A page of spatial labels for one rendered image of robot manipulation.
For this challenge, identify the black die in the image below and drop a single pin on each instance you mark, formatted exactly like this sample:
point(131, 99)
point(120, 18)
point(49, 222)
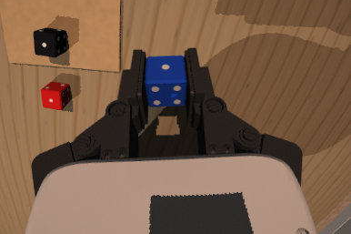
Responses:
point(50, 42)

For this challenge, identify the blue die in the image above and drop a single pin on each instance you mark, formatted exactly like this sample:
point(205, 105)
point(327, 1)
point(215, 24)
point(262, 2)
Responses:
point(165, 81)

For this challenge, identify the tan mat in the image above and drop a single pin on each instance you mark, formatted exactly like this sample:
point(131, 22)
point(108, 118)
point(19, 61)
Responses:
point(92, 28)

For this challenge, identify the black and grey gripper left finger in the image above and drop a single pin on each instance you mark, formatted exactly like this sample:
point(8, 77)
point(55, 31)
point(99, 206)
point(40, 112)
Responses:
point(114, 134)

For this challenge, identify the red die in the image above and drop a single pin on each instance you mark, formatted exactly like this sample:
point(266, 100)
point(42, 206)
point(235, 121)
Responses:
point(55, 95)

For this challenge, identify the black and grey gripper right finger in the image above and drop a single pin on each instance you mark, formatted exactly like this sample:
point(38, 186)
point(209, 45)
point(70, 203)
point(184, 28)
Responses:
point(224, 132)

